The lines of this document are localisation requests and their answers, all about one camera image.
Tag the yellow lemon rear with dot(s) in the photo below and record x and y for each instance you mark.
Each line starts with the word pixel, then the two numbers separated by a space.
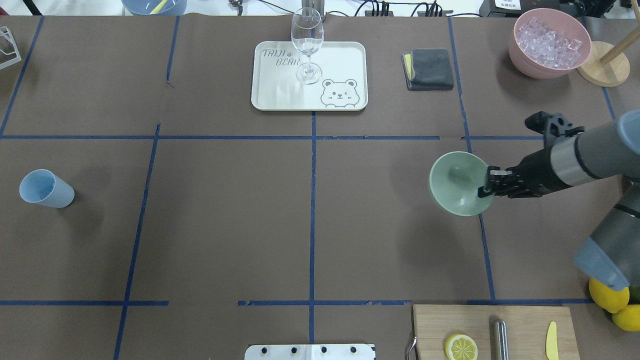
pixel 628 318

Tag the green lime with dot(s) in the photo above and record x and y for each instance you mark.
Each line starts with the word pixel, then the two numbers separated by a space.
pixel 634 293

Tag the clear wine glass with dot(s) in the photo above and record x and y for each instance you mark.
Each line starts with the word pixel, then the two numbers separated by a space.
pixel 307 36

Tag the pink bowl of ice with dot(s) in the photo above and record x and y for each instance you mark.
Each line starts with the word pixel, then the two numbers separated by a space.
pixel 548 43

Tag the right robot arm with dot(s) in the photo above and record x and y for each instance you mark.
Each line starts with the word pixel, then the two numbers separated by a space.
pixel 573 156

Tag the wooden cutting board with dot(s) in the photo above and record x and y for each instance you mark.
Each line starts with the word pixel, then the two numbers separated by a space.
pixel 526 328

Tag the wooden cup stand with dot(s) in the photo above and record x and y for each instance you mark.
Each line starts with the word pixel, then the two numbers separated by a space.
pixel 607 65

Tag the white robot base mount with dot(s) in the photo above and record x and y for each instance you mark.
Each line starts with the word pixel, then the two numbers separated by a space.
pixel 338 351

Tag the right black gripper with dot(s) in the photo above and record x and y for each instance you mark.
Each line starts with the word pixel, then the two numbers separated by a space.
pixel 536 171

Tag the cream bear tray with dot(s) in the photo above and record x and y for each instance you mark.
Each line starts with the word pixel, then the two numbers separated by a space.
pixel 343 84

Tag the green bowl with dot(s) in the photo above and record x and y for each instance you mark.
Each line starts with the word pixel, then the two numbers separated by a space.
pixel 454 180

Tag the steel muddler black cap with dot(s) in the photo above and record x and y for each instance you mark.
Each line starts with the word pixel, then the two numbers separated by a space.
pixel 501 348

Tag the white wire cup rack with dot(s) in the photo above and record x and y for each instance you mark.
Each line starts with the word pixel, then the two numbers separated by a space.
pixel 9 49

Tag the grey yellow folded cloth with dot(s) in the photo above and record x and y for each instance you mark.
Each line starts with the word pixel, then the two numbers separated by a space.
pixel 428 69

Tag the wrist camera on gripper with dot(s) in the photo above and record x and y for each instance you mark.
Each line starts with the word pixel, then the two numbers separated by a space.
pixel 554 127

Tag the yellow lemon front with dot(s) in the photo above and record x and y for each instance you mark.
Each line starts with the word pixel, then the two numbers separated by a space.
pixel 607 298

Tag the yellow lemon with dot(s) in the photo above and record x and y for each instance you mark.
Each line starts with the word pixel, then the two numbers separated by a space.
pixel 628 318
pixel 607 298

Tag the yellow plastic knife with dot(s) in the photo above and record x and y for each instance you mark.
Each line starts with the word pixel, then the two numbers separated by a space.
pixel 551 342

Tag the light blue plastic cup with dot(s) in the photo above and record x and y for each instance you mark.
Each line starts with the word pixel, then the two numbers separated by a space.
pixel 44 188

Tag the lemon half slice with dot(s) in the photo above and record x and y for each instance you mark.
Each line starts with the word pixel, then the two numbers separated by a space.
pixel 460 346

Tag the yellow plastic fork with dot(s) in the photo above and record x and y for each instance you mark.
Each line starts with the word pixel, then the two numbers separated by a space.
pixel 158 7

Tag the blue bowl with fork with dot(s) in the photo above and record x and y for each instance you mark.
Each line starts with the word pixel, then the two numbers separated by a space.
pixel 143 7

